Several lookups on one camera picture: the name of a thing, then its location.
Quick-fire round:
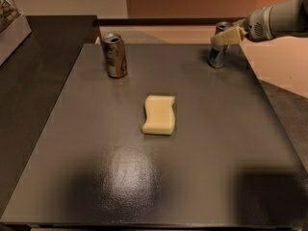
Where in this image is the brown soda can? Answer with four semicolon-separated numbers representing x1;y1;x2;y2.
102;33;128;78

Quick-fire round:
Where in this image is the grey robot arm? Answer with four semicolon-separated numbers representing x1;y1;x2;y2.
211;0;308;46

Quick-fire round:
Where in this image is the slim redbull can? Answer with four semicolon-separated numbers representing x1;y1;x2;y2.
208;21;232;68

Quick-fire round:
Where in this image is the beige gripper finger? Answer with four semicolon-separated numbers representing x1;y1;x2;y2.
211;26;245;46

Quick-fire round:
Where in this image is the dark side table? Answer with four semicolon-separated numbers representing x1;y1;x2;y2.
0;15;99;216

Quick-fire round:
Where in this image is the yellow curved sponge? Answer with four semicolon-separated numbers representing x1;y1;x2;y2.
141;95;175;135

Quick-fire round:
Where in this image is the white box with items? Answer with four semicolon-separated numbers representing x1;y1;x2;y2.
0;0;32;65

